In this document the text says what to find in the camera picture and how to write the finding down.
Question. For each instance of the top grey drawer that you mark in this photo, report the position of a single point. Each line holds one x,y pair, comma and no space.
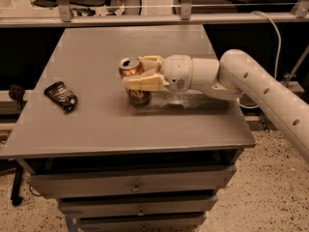
137,181

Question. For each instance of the grey drawer cabinet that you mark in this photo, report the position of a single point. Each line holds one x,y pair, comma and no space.
104,132

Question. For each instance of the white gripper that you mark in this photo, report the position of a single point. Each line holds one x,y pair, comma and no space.
176,71

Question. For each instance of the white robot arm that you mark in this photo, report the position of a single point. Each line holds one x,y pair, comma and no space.
227,78

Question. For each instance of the metal railing frame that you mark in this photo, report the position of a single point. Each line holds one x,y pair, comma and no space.
23,13

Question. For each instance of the black stand leg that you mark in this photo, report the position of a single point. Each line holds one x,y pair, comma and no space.
15,197

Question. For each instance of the black object on ledge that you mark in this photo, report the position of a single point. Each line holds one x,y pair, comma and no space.
17,93

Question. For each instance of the middle grey drawer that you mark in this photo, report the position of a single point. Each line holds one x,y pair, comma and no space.
138,206

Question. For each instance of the bottom grey drawer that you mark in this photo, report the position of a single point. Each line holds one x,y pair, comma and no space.
111,224

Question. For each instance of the grey drawer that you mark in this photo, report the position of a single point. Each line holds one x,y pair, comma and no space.
137,181
111,224
138,206

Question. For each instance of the orange soda can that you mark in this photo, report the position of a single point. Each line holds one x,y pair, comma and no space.
130,68

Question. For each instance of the black zebra-striped chip bag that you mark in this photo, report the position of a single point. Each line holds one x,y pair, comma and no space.
59,93

